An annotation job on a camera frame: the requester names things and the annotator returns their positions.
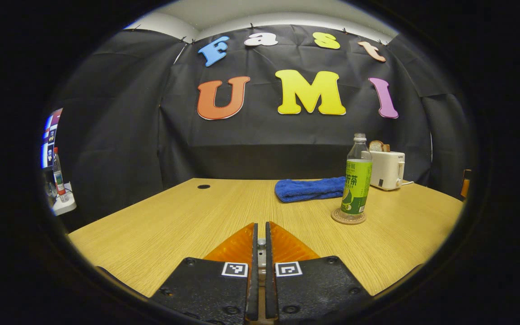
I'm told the white toaster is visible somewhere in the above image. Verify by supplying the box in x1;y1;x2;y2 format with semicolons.
370;151;406;191

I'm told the round cork coaster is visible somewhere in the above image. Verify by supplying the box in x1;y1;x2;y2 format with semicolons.
331;208;367;225

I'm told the red-capped clear bottle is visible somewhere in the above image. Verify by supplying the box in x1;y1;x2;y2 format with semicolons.
52;148;70;203

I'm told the computer monitor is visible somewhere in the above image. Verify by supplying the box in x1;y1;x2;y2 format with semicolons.
41;108;63;170

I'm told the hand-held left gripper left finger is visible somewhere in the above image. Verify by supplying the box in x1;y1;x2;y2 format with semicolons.
150;223;259;325

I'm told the blue towel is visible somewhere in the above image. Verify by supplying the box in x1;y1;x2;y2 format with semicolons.
274;176;346;203

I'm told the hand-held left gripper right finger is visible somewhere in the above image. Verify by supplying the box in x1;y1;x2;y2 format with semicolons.
265;221;372;323

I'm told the green-label water bottle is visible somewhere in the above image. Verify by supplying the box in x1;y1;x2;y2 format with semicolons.
340;133;373;220

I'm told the white side table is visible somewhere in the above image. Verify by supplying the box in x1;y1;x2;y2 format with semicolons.
51;183;77;216

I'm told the black backdrop cloth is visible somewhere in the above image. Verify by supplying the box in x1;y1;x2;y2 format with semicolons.
46;25;475;233

